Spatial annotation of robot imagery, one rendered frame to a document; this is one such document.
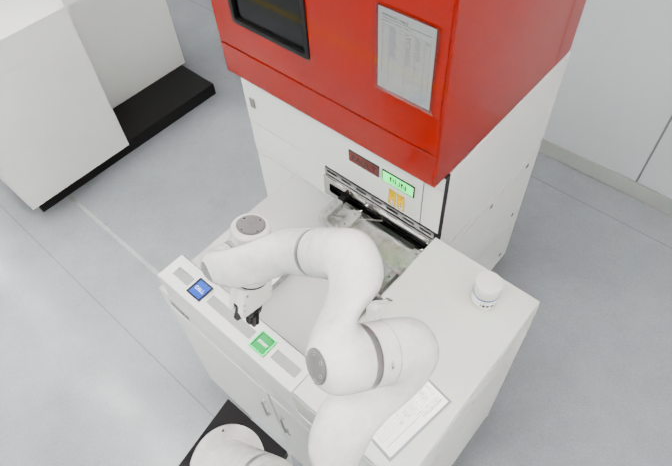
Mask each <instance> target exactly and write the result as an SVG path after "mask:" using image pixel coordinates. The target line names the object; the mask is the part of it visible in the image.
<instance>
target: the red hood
mask: <svg viewBox="0 0 672 466"><path fill-rule="evenodd" d="M585 3H586V0H211V4H212V8H213V12H214V16H215V20H216V24H217V28H218V32H219V36H220V40H221V45H222V49H223V53H224V57H225V61H226V65H227V69H228V70H229V71H231V72H233V73H235V74H236V75H238V76H240V77H242V78H243V79H245V80H247V81H249V82H250V83H252V84H254V85H256V86H257V87H259V88H261V89H263V90H264V91H266V92H268V93H270V94H271V95H273V96H275V97H277V98H278V99H280V100H282V101H283V102H285V103H287V104H289V105H290V106H292V107H294V108H296V109H297V110H299V111H301V112H303V113H304V114H306V115H308V116H310V117H311V118H313V119H315V120H317V121H318V122H320V123H322V124H324V125H325V126H327V127H329V128H330V129H332V130H334V131H336V132H337V133H339V134H341V135H343V136H344V137H346V138H348V139H350V140H351V141H353V142H355V143H357V144H358V145H360V146H362V147H364V148H365V149H367V150H369V151H371V152H372V153H374V154H376V155H378V156H379V157H381V158H383V159H384V160H386V161H388V162H390V163H391V164H393V165H395V166H397V167H398V168H400V169H402V170H404V171H405V172H407V173H409V174H411V175H412V176H414V177H416V178H418V179H419V180H421V181H423V182H425V183H426V184H428V185H430V186H431V187H433V188H435V187H436V186H437V185H438V184H439V183H440V182H441V181H442V180H443V179H444V178H445V177H446V176H447V175H448V174H449V173H450V172H451V171H452V170H453V169H454V168H455V167H456V166H457V165H458V164H459V163H460V162H461V161H462V160H463V159H464V158H465V157H466V156H467V155H468V153H469V152H470V151H471V150H472V149H473V148H474V147H475V146H476V145H477V144H478V143H479V142H480V141H481V140H482V139H483V138H484V137H485V136H486V135H487V134H488V133H489V132H490V131H491V130H492V129H493V128H494V127H495V126H496V125H497V124H498V123H499V122H500V121H501V120H502V119H503V118H504V117H505V116H506V115H507V114H508V113H509V112H510V111H511V110H512V109H513V108H514V107H515V106H516V105H517V104H518V103H519V102H520V101H521V100H522V99H523V98H524V97H525V96H526V95H527V94H528V93H529V92H530V90H531V89H532V88H533V87H534V86H535V85H536V84H537V83H538V82H539V81H540V80H541V79H542V78H543V77H544V76H545V75H546V74H547V73H548V72H549V71H550V70H551V69H552V68H553V67H554V66H555V65H556V64H557V63H558V62H559V61H560V60H561V59H562V58H563V57H564V56H565V55H566V54H567V53H568V52H569V51H570V49H571V46H572V43H573V40H574V37H575V34H576V31H577V28H578V25H579V22H580V18H581V15H582V12H583V9H584V6H585Z"/></svg>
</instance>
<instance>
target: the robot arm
mask: <svg viewBox="0 0 672 466"><path fill-rule="evenodd" d="M230 231H231V235H230V238H229V239H228V240H227V241H226V242H224V243H222V244H220V245H218V246H216V247H214V248H213V249H211V250H209V251H208V252H206V253H205V254H204V255H203V257H202V259H201V270H202V273H203V274H204V276H205V277H206V278H207V279H208V280H209V281H210V282H212V283H214V284H216V285H219V286H223V287H230V288H231V289H230V298H229V306H230V309H231V310H233V309H235V313H234V319H236V320H237V321H238V320H240V319H242V318H246V322H247V323H248V324H249V325H252V326H253V327H256V325H258V324H259V313H260V312H261V310H262V305H263V304H264V303H265V302H267V301H268V300H269V299H270V298H271V296H272V280H271V279H274V278H277V277H280V276H282V275H286V274H291V275H298V276H304V277H311V278H318V279H326V280H328V291H327V296H326V299H325V302H324V304H323V306H322V309H321V311H320V313H319V315H318V317H317V320H316V322H315V324H314V326H313V328H312V330H311V333H310V335H309V338H308V341H307V345H306V350H305V361H306V366H307V370H308V372H309V375H310V377H311V378H312V380H313V382H314V383H315V384H316V385H317V386H318V387H319V388H320V389H321V390H323V391H324V392H326V393H328V395H327V397H326V398H325V399H324V401H323V402H322V404H321V406H320V408H319V410H318V412H317V415H316V417H315V420H314V422H313V425H312V428H311V431H310V434H309V439H308V454H309V458H310V460H311V463H312V464H313V466H360V462H361V460H362V457H363V455H364V453H365V451H366V450H367V448H368V446H369V444H370V442H371V440H372V438H373V436H374V434H375V433H376V431H377V430H378V429H379V428H380V427H381V426H382V425H383V423H384V422H385V421H386V420H387V419H388V418H389V417H390V416H392V415H393V414H394V413H395V412H396V411H397V410H398V409H400V408H401V407H402V406H403V405H404V404H405V403H407V402H408V401H409V400H410V399H411V398H412V397H413V396H414V395H415V394H417V393H418V392H419V391H420V390H421V389H422V387H423V386H424V385H425V384H426V383H427V381H428V380H429V379H430V377H431V376H432V374H433V372H434V370H435V368H436V366H437V363H438V359H439V346H438V342H437V339H436V337H435V335H434V333H433V332H432V330H431V329H430V328H429V327H428V326H427V325H426V324H425V323H424V322H422V321H420V320H419V319H415V318H412V317H395V318H387V319H381V320H375V321H369V322H363V323H359V322H358V320H359V317H360V315H361V314H362V312H363V311H364V309H365V308H366V307H367V306H368V305H369V303H370V302H371V301H372V300H373V299H374V298H375V296H376V295H377V293H378V292H379V290H380V288H381V286H382V283H383V279H384V267H383V262H382V258H381V255H380V253H379V250H378V248H377V246H376V244H375V242H374V241H373V240H372V238H371V237H370V236H369V235H368V234H366V233H365V232H363V231H361V230H358V229H355V228H341V227H324V228H288V229H282V230H278V231H275V232H273V233H271V225H270V222H269V221H268V220H267V219H266V218H265V217H263V216H261V215H259V214H253V213H249V214H243V215H241V216H238V217H237V218H236V219H234V220H233V222H232V224H231V227H230ZM190 466H292V465H291V464H290V463H289V462H288V461H287V460H285V459H283V458H281V457H279V456H277V455H274V454H271V453H269V452H266V451H264V448H263V445H262V443H261V441H260V439H259V437H258V436H257V435H256V434H255V432H253V431H252V430H251V429H249V428H247V427H245V426H243V425H239V424H226V425H222V426H219V427H217V428H215V429H213V430H212V431H210V432H209V433H208V434H207V435H205V437H204V438H203V439H202V440H201V441H200V442H199V444H198V445H197V447H196V449H195V451H194V453H193V455H192V458H191V461H190Z"/></svg>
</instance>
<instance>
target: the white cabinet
mask: <svg viewBox="0 0 672 466"><path fill-rule="evenodd" d="M161 292H162V291H161ZM162 294H163V295H164V297H165V299H166V301H167V302H168V304H169V306H170V308H171V309H172V311H173V313H174V315H175V316H176V318H177V320H178V322H179V323H180V325H181V327H182V329H183V330H184V332H185V334H186V336H187V337H188V339H189V341H190V343H191V344H192V346H193V348H194V349H195V351H196V353H197V355H198V356H199V358H200V360H201V362H202V363H203V365H204V367H205V369H206V370H207V372H208V374H209V376H210V377H211V379H212V380H213V381H214V382H215V383H216V384H217V385H218V386H219V387H220V388H221V389H223V390H224V391H225V392H226V393H227V394H228V395H229V396H230V397H231V398H232V399H233V400H234V401H235V402H236V403H237V404H238V405H239V406H240V407H241V408H243V409H244V410H245V411H246V412H247V413H248V414H249V415H250V416H251V417H252V418H258V419H259V420H261V421H262V422H264V423H265V424H267V425H268V426H270V427H272V428H273V429H275V430H276V431H278V432H279V433H281V434H282V435H284V436H285V437H286V438H287V440H288V445H289V449H290V454H291V455H292V456H293V457H294V458H295V459H296V460H297V461H298V462H299V463H301V464H302V465H303V466H313V464H312V463H311V460H310V458H309V454H308V439H309V434H310V431H311V428H312V424H311V423H309V422H308V421H307V420H306V419H305V418H304V417H303V416H302V415H301V414H299V413H298V412H296V411H295V410H294V409H293V408H292V407H290V406H289V405H288V404H287V403H286V402H285V401H284V400H283V399H282V398H280V397H279V396H278V395H277V394H276V393H275V392H274V391H273V390H271V389H270V388H269V387H268V386H267V385H266V384H265V383H264V382H263V381H261V380H260V379H259V378H258V377H257V376H256V375H255V374H254V373H253V372H251V371H250V370H249V369H248V368H247V367H246V366H245V365H244V364H243V363H241V362H240V361H239V360H238V359H237V358H236V357H235V356H234V355H232V354H231V353H230V352H229V351H228V350H227V349H226V348H225V347H224V346H222V345H221V344H220V343H219V342H218V341H217V340H216V339H215V338H214V337H212V336H211V335H210V334H209V333H208V332H207V331H206V330H205V329H204V328H202V327H201V326H200V325H199V324H198V323H197V322H196V321H195V320H193V319H192V318H191V317H190V316H189V315H188V314H187V313H186V312H185V311H183V310H182V309H181V308H180V307H179V306H178V305H177V304H176V303H175V302H173V301H172V300H171V299H170V298H169V297H168V296H167V295H166V294H165V293H163V292H162ZM527 331H528V330H526V332H525V333H524V335H523V336H522V337H521V339H520V340H519V341H518V343H517V344H516V346H515V347H514V348H513V350H512V351H511V352H510V354H509V355H508V357H507V358H506V359H505V361H504V362H503V363H502V365H501V366H500V368H499V369H498V370H497V372H496V373H495V374H494V376H493V377H492V379H491V380H490V381H489V383H488V384H487V385H486V387H485V388H484V390H483V391H482V392H481V394H480V395H479V396H478V398H477V399H476V400H475V402H474V405H473V406H472V407H470V409H469V410H468V411H467V413H466V414H465V416H464V417H463V418H462V420H461V421H460V422H459V424H458V425H457V427H456V428H455V429H454V431H453V432H452V433H451V435H450V436H449V438H448V439H447V440H446V442H445V443H444V444H443V446H442V447H441V449H440V450H439V451H438V453H437V454H436V455H435V457H434V458H433V460H432V461H431V462H430V464H429V465H428V466H452V465H453V463H454V462H455V460H456V459H457V458H458V456H459V455H460V453H461V452H462V450H463V449H464V448H465V446H466V445H467V443H468V442H469V440H470V439H471V438H472V436H473V435H474V433H475V432H476V431H477V429H478V428H479V426H480V425H481V423H482V422H483V421H484V419H485V418H486V417H487V416H488V414H489V412H490V409H491V407H492V405H493V403H494V401H495V399H496V397H497V395H498V392H499V390H500V388H501V386H502V384H503V382H504V380H505V377H506V375H507V373H508V371H509V369H510V367H511V365H512V363H513V360H514V358H515V356H516V354H517V352H518V350H519V348H520V345H521V343H522V341H523V339H524V337H525V336H526V333H527Z"/></svg>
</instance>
